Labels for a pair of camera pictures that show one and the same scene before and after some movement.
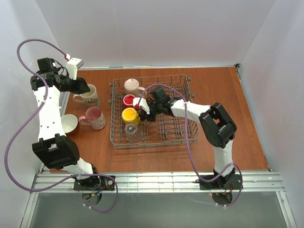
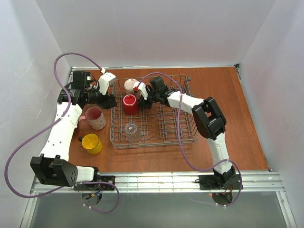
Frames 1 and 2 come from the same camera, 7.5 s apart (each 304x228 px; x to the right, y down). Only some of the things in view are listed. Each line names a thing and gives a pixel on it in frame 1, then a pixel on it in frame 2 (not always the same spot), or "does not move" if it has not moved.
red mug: (128, 102) does not move
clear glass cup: (133, 133) does not move
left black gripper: (77, 85) to (104, 99)
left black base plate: (99, 183) does not move
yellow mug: (129, 115) to (91, 143)
